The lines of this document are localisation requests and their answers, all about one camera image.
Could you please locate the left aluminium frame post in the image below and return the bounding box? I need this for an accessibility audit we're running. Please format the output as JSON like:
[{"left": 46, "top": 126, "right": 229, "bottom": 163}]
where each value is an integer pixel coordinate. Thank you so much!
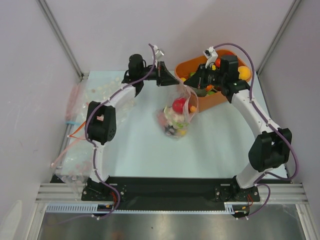
[{"left": 35, "top": 0, "right": 84, "bottom": 82}]

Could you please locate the aluminium front rail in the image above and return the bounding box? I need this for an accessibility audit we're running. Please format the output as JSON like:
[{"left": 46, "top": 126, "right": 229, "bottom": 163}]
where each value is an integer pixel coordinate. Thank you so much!
[{"left": 35, "top": 183, "right": 309, "bottom": 205}]

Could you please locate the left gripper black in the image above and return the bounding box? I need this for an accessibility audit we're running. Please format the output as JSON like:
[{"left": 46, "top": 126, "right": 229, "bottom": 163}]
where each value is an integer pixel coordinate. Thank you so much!
[{"left": 138, "top": 61, "right": 179, "bottom": 87}]

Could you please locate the pile of spare zip bags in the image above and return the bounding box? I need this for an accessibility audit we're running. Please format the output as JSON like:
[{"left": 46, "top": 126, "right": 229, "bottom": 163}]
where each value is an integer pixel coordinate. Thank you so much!
[{"left": 66, "top": 76, "right": 121, "bottom": 141}]

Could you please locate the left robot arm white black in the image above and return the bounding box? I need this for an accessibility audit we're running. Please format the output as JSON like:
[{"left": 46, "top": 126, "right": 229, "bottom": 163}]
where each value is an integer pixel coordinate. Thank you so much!
[{"left": 84, "top": 50, "right": 179, "bottom": 200}]

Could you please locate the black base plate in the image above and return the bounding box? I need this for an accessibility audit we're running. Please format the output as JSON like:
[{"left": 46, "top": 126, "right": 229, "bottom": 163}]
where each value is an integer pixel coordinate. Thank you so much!
[{"left": 51, "top": 176, "right": 290, "bottom": 208}]

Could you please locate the cauliflower toy white green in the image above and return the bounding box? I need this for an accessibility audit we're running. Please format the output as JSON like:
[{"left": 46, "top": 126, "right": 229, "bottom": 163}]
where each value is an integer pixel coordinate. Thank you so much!
[{"left": 163, "top": 106, "right": 187, "bottom": 129}]

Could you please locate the yellow peach toy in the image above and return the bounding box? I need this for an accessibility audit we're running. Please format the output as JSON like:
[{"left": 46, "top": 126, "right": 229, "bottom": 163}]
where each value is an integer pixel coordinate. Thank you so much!
[{"left": 237, "top": 65, "right": 252, "bottom": 81}]

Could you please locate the aluminium frame post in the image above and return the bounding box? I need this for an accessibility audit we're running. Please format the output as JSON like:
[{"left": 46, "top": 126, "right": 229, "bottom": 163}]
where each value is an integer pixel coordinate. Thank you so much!
[
  {"left": 256, "top": 0, "right": 304, "bottom": 77},
  {"left": 35, "top": 0, "right": 84, "bottom": 82}
]

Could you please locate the orange tangerine toy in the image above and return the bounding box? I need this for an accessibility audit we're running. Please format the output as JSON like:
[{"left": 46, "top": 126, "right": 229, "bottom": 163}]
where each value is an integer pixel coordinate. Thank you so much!
[{"left": 205, "top": 84, "right": 215, "bottom": 92}]

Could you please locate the red apple toy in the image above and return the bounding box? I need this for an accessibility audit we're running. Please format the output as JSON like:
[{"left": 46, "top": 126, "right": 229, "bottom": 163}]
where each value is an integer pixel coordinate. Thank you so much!
[{"left": 172, "top": 97, "right": 187, "bottom": 114}]

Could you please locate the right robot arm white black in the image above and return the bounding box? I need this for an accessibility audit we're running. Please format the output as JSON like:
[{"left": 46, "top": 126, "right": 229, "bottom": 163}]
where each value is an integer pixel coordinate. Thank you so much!
[{"left": 184, "top": 55, "right": 292, "bottom": 201}]

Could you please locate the green cantaloupe toy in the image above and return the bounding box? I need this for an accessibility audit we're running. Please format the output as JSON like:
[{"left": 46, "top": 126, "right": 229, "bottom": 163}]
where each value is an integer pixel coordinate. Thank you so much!
[{"left": 194, "top": 88, "right": 207, "bottom": 98}]

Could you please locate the blue cable tie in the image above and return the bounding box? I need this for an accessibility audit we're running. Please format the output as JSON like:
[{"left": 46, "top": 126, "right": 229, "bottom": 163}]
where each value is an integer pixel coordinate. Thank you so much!
[{"left": 65, "top": 121, "right": 82, "bottom": 126}]

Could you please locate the yellow lemon toy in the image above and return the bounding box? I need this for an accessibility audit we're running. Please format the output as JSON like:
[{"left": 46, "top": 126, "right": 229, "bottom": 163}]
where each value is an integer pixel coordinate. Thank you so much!
[{"left": 179, "top": 129, "right": 187, "bottom": 136}]

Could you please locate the right aluminium frame post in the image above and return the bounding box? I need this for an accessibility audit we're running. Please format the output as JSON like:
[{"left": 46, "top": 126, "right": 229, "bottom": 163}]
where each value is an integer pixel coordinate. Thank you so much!
[{"left": 256, "top": 0, "right": 304, "bottom": 77}]

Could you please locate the dark chestnut toy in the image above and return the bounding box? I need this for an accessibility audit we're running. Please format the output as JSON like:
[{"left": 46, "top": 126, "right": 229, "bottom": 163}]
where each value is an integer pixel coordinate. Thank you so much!
[{"left": 164, "top": 125, "right": 176, "bottom": 136}]

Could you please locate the white cable duct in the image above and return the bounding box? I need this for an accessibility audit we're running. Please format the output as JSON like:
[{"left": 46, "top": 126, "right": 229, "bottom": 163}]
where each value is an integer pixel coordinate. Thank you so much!
[{"left": 46, "top": 202, "right": 251, "bottom": 215}]

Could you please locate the clear zip top bag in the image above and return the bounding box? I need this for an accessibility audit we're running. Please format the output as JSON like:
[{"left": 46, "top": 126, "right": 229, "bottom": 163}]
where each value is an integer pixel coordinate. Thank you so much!
[{"left": 155, "top": 78, "right": 199, "bottom": 139}]

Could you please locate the orange plastic food bin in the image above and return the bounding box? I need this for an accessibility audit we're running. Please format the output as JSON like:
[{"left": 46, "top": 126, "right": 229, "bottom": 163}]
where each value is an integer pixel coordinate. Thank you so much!
[{"left": 174, "top": 55, "right": 253, "bottom": 112}]

